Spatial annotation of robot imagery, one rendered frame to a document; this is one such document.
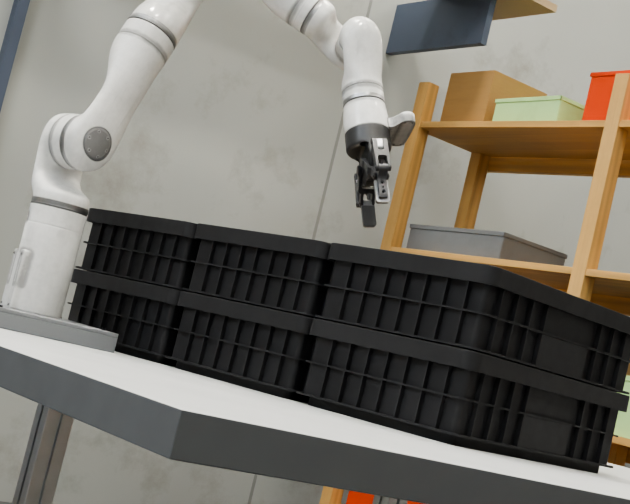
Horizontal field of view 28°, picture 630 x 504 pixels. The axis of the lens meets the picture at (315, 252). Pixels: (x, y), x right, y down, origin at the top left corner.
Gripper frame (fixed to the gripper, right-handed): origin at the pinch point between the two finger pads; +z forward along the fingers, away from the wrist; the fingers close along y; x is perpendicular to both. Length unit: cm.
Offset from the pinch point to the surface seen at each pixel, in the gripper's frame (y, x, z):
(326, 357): 14.4, -13.5, 28.9
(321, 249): 16.2, -13.2, 13.4
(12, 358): 53, -55, 41
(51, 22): -220, -51, -177
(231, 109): -259, 19, -165
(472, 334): 34.1, 1.1, 32.7
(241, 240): 4.1, -22.7, 6.7
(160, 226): -10.5, -33.6, -2.2
